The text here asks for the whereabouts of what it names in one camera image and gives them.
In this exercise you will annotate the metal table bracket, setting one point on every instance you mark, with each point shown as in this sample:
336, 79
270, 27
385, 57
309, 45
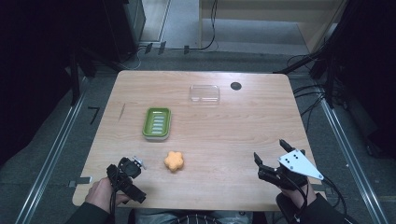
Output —
81, 180

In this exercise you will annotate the black tripod stand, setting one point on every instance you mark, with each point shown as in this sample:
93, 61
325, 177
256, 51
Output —
327, 59

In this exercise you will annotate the green soap dish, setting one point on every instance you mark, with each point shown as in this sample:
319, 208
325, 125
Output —
157, 123

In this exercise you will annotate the black round table grommet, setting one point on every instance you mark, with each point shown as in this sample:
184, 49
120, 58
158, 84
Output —
236, 86

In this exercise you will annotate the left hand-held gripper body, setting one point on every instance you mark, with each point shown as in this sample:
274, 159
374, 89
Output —
129, 169

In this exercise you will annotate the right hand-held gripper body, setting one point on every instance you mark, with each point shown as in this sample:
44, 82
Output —
291, 174

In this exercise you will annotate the black metal stand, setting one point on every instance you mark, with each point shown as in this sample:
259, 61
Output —
74, 77

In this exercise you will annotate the aluminium floor rail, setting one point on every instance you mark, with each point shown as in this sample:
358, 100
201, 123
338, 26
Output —
51, 155
351, 158

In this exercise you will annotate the black tape strip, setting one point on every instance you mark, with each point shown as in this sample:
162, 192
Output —
148, 48
162, 48
186, 49

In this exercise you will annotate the black cabinet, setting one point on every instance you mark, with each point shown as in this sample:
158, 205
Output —
126, 28

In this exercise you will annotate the wooden platform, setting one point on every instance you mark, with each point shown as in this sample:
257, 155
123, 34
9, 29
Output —
258, 18

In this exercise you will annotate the orange flower-shaped soap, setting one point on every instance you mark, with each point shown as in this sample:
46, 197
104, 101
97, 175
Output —
174, 161

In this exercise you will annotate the clear plastic container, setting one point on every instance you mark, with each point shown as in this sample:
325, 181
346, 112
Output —
205, 94

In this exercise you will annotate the person's left hand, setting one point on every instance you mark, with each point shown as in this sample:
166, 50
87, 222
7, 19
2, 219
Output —
100, 194

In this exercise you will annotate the person's right hand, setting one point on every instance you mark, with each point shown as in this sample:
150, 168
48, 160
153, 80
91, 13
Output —
299, 194

